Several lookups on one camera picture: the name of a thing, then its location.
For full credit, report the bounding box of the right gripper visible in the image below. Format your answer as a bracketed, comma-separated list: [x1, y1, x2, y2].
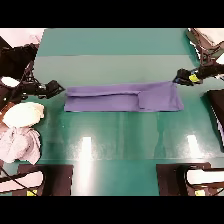
[172, 67, 203, 87]

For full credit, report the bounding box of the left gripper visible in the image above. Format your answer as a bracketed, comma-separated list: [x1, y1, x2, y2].
[43, 79, 66, 100]

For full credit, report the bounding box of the purple shirt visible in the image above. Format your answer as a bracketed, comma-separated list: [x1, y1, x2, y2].
[63, 80, 185, 113]

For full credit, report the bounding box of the white garment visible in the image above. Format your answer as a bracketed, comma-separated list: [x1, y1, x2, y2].
[2, 101, 46, 129]

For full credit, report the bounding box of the black garment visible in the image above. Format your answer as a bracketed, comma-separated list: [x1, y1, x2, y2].
[202, 88, 224, 153]

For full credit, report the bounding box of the pale pink garment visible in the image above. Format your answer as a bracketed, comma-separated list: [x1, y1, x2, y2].
[0, 126, 43, 166]

